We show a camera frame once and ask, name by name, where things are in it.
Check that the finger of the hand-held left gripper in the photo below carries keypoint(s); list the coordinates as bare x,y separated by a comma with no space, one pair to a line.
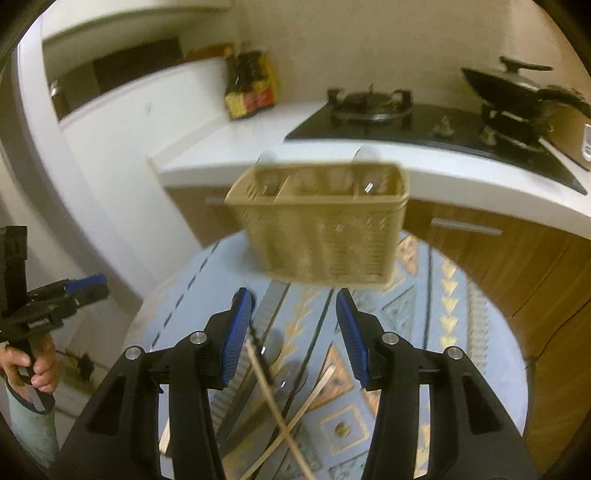
92,296
87,282

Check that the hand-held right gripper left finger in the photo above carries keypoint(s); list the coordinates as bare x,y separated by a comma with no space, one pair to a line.
236,339

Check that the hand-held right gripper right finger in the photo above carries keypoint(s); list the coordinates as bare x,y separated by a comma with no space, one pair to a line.
353,341

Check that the bamboo chopstick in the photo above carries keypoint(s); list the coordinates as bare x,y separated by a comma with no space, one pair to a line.
318,394
272,406

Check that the wooden dish rack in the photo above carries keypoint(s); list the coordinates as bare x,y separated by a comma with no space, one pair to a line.
318,230

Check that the person's left forearm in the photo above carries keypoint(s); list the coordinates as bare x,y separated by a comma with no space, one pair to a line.
32,434

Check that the person's left hand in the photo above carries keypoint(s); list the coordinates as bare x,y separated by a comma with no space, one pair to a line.
46,369

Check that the patterned blue tablecloth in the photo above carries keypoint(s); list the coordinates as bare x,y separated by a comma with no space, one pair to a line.
415,406

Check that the white kitchen counter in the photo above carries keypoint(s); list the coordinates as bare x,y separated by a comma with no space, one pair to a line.
258,143

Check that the black glass gas cooktop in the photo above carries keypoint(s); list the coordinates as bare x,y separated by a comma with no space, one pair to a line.
415,131

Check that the metal stove knob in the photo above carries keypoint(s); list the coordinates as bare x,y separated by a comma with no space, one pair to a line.
488,134
444,127

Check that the black burner pan support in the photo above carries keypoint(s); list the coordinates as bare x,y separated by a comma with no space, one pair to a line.
371,108
512,127

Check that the sauce bottle pack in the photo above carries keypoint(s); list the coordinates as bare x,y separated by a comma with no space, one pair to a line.
251,87

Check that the black wok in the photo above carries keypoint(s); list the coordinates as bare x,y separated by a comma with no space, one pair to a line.
503,90

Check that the small white device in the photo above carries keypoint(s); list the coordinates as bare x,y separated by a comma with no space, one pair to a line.
587,143

